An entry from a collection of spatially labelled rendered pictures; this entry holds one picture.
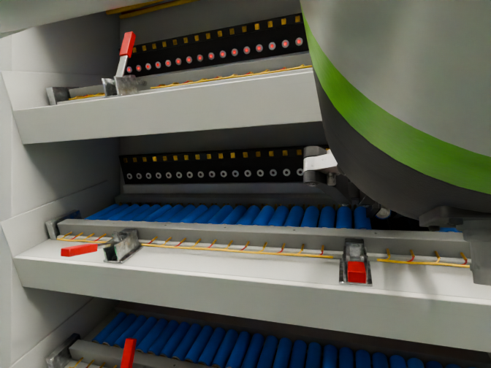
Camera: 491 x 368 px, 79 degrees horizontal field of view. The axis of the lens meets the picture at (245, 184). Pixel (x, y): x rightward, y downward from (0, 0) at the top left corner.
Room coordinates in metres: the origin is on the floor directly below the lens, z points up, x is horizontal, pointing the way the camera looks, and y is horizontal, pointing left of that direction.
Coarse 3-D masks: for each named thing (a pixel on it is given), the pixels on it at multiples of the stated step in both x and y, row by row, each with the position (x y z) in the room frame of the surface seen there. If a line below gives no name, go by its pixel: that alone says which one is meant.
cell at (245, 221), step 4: (248, 208) 0.42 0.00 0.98; (252, 208) 0.42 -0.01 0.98; (256, 208) 0.42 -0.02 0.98; (248, 212) 0.40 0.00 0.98; (252, 212) 0.41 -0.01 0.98; (256, 212) 0.41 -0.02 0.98; (244, 216) 0.39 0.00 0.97; (248, 216) 0.39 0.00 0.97; (252, 216) 0.40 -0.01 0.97; (240, 220) 0.38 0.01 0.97; (244, 220) 0.38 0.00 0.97; (248, 220) 0.39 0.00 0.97; (252, 220) 0.39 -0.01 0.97; (236, 224) 0.38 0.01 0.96; (240, 224) 0.37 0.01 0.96; (244, 224) 0.37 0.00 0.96; (248, 224) 0.38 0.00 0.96
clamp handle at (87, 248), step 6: (114, 234) 0.35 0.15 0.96; (114, 240) 0.36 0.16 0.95; (120, 240) 0.36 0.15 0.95; (72, 246) 0.31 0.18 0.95; (78, 246) 0.31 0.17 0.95; (84, 246) 0.31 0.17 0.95; (90, 246) 0.31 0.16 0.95; (96, 246) 0.32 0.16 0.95; (102, 246) 0.33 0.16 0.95; (108, 246) 0.34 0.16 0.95; (66, 252) 0.29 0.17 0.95; (72, 252) 0.29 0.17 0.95; (78, 252) 0.30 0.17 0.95; (84, 252) 0.31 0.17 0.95; (90, 252) 0.31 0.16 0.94
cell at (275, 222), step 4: (280, 208) 0.41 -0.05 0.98; (284, 208) 0.41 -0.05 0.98; (276, 212) 0.39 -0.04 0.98; (280, 212) 0.39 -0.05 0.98; (284, 212) 0.40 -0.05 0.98; (288, 212) 0.41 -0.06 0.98; (272, 216) 0.39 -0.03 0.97; (276, 216) 0.38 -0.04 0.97; (280, 216) 0.38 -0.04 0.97; (284, 216) 0.39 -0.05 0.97; (272, 220) 0.37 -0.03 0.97; (276, 220) 0.37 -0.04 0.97; (280, 220) 0.38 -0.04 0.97; (284, 220) 0.39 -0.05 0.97; (268, 224) 0.36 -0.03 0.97; (272, 224) 0.36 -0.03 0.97; (276, 224) 0.36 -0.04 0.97; (280, 224) 0.37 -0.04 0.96
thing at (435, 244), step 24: (72, 240) 0.41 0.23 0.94; (96, 240) 0.40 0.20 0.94; (168, 240) 0.37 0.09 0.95; (192, 240) 0.37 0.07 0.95; (216, 240) 0.35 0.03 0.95; (240, 240) 0.34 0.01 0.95; (264, 240) 0.33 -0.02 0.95; (288, 240) 0.33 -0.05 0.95; (312, 240) 0.32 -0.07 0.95; (336, 240) 0.31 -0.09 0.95; (384, 240) 0.29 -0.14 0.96; (408, 240) 0.29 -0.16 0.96; (432, 240) 0.28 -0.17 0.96; (456, 240) 0.27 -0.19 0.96; (432, 264) 0.27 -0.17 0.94; (456, 264) 0.26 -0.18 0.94
